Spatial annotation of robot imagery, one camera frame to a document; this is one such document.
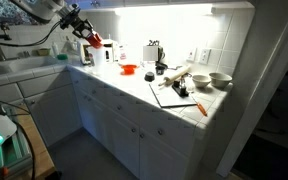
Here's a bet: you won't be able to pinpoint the white upper cabinets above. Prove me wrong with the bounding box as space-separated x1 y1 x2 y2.
63 0 262 11

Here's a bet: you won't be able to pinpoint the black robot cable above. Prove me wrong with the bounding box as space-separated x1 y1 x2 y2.
0 20 65 48

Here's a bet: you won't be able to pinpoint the white bottle red label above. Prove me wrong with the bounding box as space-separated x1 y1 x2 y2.
118 44 128 63

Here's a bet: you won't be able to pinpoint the yellow sponge dish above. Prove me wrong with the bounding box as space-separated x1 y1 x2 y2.
37 48 51 57

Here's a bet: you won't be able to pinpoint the small ceramic bowl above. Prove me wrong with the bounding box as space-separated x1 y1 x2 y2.
191 74 212 89

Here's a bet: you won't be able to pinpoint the wooden rolling pin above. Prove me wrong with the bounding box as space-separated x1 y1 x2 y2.
157 65 192 88

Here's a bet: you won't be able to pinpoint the white kitchen sink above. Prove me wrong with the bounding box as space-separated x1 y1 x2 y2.
0 54 60 78

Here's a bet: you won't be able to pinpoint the under-cabinet light strip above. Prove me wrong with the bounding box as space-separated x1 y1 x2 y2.
113 2 255 16

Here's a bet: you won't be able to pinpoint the floral curtain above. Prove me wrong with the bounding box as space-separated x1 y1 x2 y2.
0 0 40 27

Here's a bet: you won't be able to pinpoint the black pepper grinder set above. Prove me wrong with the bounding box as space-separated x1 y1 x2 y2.
171 74 190 98

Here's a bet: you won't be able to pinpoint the green round lid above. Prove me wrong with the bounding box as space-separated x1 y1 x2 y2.
56 53 69 61

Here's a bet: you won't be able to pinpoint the red stop button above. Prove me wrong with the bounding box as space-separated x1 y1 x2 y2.
0 166 10 180

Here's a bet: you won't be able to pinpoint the wooden table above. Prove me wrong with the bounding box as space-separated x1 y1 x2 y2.
2 104 57 180

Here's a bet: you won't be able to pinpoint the white soap bottle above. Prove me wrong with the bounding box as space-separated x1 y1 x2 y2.
51 41 59 58

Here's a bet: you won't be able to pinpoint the white wall switch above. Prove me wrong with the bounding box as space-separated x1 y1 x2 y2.
186 47 198 63

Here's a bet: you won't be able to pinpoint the large ceramic bowl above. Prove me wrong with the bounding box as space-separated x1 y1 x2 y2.
208 72 233 89

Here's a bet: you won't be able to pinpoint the small black measuring cup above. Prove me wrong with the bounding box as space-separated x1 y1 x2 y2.
144 71 156 83

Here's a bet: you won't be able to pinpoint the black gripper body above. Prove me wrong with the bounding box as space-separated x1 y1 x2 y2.
61 4 85 31

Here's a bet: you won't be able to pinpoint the white counter base cabinet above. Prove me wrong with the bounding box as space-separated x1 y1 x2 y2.
69 68 228 180

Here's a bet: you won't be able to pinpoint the white toaster oven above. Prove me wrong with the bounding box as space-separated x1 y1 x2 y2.
78 39 120 65

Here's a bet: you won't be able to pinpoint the white plastic jar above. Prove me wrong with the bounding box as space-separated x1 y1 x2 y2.
89 46 107 68

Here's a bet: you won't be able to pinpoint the orange handled knife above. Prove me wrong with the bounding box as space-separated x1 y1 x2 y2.
189 94 208 117

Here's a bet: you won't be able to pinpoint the dark cutting board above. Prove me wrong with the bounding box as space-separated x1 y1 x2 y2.
148 81 198 109

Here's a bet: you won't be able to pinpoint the white wall outlet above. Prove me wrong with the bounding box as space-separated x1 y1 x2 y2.
198 48 212 65

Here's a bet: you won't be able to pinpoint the black alarm clock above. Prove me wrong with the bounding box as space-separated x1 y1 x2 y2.
142 39 166 63

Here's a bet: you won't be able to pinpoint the white sink base cabinet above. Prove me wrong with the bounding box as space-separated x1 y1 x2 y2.
0 70 83 148

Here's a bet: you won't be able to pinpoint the red jar lid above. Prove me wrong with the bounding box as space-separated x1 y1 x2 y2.
85 32 104 50

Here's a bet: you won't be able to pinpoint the black long-handled measuring cup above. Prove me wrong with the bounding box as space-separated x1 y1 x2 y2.
154 61 183 76

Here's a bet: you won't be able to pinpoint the orange measuring cup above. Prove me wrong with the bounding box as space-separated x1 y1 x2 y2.
119 63 140 76

